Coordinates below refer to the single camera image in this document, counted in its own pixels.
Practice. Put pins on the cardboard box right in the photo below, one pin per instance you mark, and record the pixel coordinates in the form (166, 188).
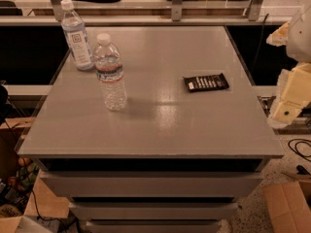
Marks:
(289, 206)

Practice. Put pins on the grey drawer cabinet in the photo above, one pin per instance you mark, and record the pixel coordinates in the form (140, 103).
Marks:
(172, 161)

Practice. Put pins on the black snack bar wrapper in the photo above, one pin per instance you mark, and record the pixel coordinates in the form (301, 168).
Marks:
(206, 83)

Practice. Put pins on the clear water bottle red label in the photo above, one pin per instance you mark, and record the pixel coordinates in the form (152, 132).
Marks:
(109, 71)

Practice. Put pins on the water bottle white blue label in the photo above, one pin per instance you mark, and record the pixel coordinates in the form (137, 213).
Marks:
(76, 37)

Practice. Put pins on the cardboard box with items left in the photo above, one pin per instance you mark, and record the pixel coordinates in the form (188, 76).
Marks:
(27, 205)

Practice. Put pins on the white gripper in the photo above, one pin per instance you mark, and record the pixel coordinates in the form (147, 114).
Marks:
(300, 43)

